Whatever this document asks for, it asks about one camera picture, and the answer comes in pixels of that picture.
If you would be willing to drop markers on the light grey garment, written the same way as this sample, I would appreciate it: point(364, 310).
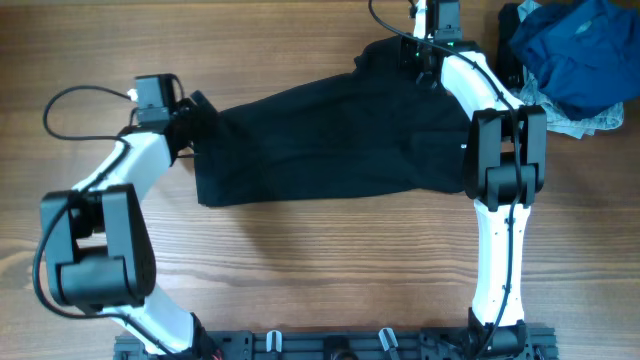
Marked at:
point(561, 118)

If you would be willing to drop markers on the black garment in pile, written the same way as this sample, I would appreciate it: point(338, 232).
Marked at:
point(509, 70)

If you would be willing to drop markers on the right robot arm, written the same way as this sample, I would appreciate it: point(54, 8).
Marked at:
point(503, 170)

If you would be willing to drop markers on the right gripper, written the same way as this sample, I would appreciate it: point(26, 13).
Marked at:
point(405, 43)

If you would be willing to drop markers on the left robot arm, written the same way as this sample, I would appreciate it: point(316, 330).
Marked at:
point(95, 259)

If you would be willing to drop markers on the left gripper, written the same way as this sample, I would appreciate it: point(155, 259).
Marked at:
point(192, 107)

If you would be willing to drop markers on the blue garment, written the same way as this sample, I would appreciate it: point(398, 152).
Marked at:
point(589, 59)

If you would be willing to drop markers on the black polo shirt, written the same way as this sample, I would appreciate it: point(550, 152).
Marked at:
point(382, 128)

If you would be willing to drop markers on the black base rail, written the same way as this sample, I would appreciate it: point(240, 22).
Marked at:
point(429, 343)

